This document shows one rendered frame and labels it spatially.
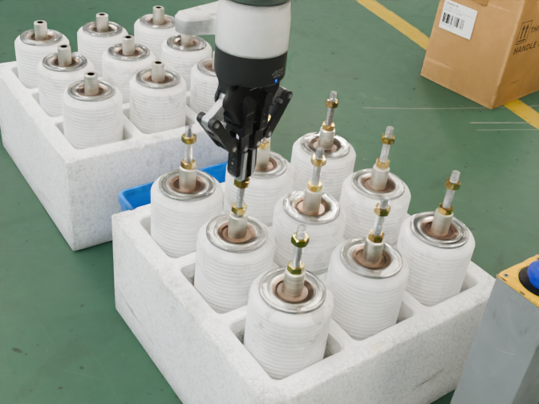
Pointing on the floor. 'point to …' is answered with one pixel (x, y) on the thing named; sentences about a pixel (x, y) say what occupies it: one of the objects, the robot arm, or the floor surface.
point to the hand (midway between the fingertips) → (241, 161)
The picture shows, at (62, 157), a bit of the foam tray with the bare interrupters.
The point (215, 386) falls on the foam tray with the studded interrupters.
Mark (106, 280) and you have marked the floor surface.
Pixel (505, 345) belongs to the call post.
